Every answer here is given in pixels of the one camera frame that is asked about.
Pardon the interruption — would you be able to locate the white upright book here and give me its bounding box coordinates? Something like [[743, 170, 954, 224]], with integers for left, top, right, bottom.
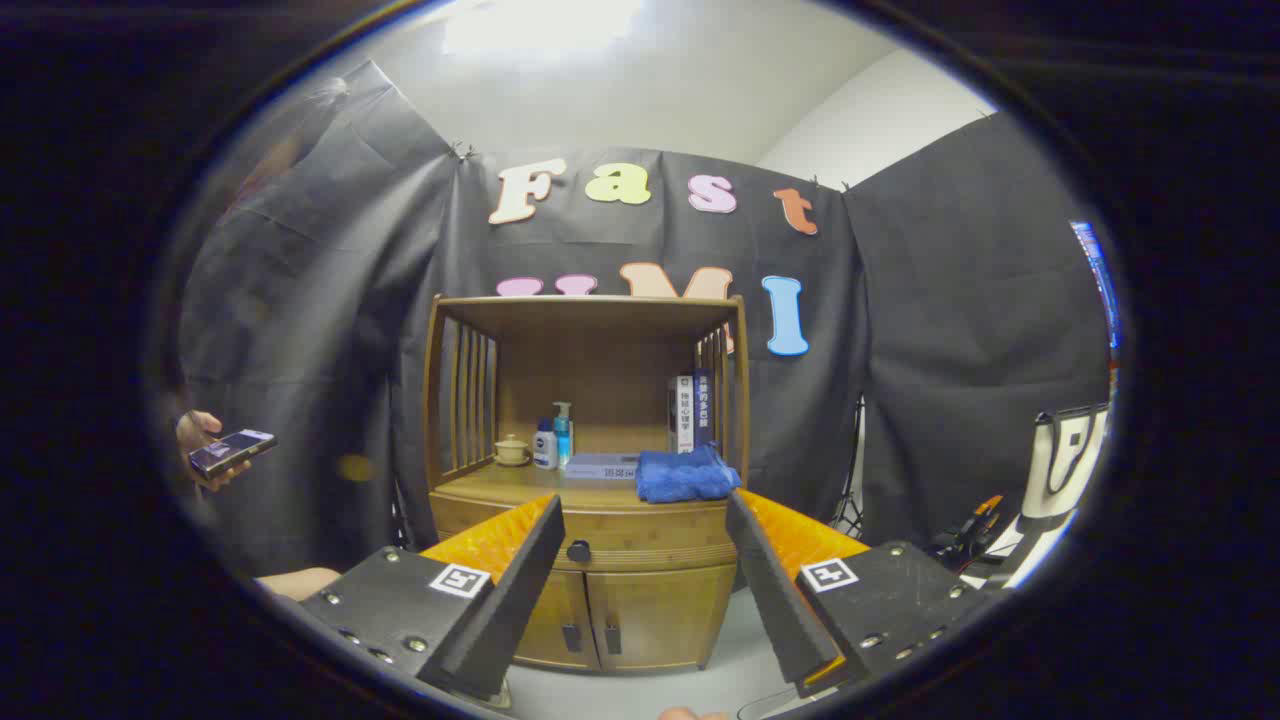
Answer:
[[672, 375, 696, 454]]

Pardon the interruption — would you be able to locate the blue folded towel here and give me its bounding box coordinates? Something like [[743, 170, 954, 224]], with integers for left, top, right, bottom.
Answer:
[[636, 445, 743, 504]]

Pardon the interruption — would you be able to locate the wooden countertop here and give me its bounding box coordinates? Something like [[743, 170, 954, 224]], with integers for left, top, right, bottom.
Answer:
[[432, 462, 741, 513]]

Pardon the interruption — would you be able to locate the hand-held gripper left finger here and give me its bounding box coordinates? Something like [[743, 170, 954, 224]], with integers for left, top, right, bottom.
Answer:
[[298, 493, 567, 703]]

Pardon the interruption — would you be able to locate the person's right knee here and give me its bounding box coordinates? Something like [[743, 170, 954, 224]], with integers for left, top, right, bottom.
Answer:
[[255, 567, 342, 602]]

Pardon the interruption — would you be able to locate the black orange tool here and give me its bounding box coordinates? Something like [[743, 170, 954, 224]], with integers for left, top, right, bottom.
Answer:
[[930, 495, 1006, 571]]

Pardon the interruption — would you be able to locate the black tripod stand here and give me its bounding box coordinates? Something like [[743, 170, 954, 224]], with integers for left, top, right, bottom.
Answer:
[[835, 400, 866, 536]]

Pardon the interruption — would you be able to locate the white bag black print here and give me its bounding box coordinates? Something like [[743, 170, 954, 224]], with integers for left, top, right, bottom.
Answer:
[[965, 403, 1113, 591]]

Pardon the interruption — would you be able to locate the wooden cabinet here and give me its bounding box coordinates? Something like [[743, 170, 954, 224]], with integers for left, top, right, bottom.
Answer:
[[422, 293, 751, 673]]

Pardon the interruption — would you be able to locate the white book lying flat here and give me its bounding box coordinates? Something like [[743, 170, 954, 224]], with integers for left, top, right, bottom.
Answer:
[[563, 452, 643, 481]]

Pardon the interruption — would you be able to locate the wooden drawer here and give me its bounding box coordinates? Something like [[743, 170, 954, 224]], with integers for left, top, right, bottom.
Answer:
[[430, 492, 746, 576]]

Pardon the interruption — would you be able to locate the black smartphone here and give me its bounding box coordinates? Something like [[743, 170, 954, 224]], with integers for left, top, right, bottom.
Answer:
[[188, 429, 278, 479]]

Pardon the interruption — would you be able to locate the wooden cabinet door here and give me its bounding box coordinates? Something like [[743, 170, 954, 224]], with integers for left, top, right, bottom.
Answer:
[[586, 563, 738, 669], [515, 570, 603, 671]]

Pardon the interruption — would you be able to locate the dark blue upright book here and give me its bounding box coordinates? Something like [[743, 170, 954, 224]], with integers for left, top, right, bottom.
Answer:
[[693, 370, 716, 451]]

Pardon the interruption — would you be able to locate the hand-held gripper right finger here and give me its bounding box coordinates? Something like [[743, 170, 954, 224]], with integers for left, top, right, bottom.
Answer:
[[724, 488, 986, 699]]

